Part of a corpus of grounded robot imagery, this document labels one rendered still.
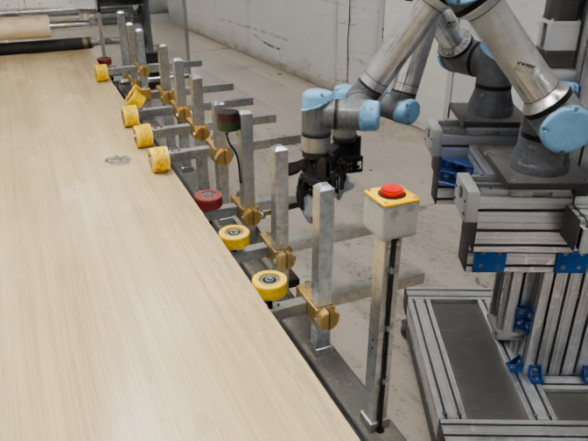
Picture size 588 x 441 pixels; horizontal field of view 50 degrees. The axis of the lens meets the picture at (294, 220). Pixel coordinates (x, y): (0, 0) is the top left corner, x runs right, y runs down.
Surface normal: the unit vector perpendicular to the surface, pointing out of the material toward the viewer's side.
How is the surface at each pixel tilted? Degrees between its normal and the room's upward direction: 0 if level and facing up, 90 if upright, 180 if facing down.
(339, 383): 0
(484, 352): 0
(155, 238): 0
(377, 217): 90
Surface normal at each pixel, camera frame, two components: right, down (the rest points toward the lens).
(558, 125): -0.07, 0.54
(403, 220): 0.40, 0.41
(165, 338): 0.00, -0.89
